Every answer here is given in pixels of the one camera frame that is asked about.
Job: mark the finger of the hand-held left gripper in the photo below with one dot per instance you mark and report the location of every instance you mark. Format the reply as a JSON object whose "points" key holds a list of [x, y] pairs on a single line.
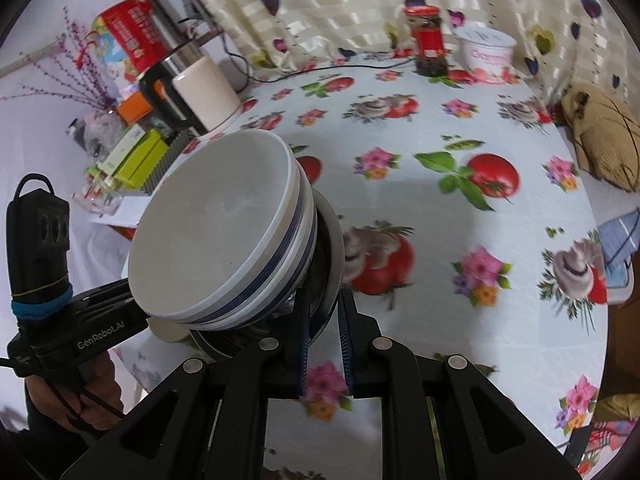
{"points": [[102, 289], [107, 309]]}

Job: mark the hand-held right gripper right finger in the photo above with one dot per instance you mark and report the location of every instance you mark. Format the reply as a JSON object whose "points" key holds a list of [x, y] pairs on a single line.
{"points": [[346, 350]]}

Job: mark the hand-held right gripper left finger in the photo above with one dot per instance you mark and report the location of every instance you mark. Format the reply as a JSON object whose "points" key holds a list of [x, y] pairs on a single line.
{"points": [[302, 350]]}

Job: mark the stainless steel bowl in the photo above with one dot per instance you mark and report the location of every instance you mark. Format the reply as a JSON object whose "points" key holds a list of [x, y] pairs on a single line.
{"points": [[334, 260]]}

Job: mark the white bowl blue stripe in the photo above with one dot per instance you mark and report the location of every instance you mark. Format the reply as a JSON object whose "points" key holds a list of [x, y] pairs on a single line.
{"points": [[210, 230], [306, 250]]}

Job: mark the person's left hand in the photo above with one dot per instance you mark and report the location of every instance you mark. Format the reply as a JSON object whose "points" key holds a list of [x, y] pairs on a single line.
{"points": [[95, 385]]}

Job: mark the cluster of small glass bottles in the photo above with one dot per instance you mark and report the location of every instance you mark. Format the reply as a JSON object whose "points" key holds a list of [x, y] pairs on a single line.
{"points": [[100, 195]]}

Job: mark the white paper sheet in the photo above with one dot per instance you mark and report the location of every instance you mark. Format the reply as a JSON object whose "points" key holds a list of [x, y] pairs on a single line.
{"points": [[125, 210]]}

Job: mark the clear plastic bag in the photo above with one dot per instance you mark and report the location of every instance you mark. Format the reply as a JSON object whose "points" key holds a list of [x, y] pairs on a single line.
{"points": [[100, 132]]}

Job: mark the black white striped tray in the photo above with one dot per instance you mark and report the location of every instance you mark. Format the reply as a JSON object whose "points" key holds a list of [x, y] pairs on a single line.
{"points": [[165, 170]]}

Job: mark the orange box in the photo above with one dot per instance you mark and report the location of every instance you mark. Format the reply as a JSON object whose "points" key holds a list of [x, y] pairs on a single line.
{"points": [[134, 107]]}

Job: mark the purple flower branches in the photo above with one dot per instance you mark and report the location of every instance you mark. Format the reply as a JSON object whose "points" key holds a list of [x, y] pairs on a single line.
{"points": [[80, 80]]}

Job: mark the colourful printed bag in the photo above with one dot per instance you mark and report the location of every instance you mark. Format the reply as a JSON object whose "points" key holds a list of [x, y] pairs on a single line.
{"points": [[107, 55]]}

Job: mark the white electric kettle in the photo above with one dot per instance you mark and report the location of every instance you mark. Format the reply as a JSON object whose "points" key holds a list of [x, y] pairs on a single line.
{"points": [[205, 95]]}

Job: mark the red packet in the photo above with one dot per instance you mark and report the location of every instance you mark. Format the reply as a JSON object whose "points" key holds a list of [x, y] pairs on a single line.
{"points": [[135, 35]]}

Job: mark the plaid cloth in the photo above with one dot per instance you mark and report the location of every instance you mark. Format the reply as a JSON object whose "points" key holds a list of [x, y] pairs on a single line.
{"points": [[607, 435]]}

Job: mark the yellow cushion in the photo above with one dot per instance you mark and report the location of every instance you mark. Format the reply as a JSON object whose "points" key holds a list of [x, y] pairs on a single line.
{"points": [[620, 407]]}

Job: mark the blue striped cloth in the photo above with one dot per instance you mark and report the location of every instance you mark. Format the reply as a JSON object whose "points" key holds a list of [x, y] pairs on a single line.
{"points": [[620, 235]]}

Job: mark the chili sauce jar red lid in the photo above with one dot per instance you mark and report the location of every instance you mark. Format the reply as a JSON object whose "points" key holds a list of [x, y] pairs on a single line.
{"points": [[430, 45]]}

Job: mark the white yogurt cup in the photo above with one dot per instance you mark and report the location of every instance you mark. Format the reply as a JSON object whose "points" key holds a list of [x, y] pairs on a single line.
{"points": [[487, 57]]}

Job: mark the tan stuffed cushion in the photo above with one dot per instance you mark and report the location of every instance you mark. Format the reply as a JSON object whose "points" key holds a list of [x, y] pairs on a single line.
{"points": [[605, 135]]}

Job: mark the heart print curtain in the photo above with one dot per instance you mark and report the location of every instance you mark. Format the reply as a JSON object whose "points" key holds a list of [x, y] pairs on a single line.
{"points": [[350, 5]]}

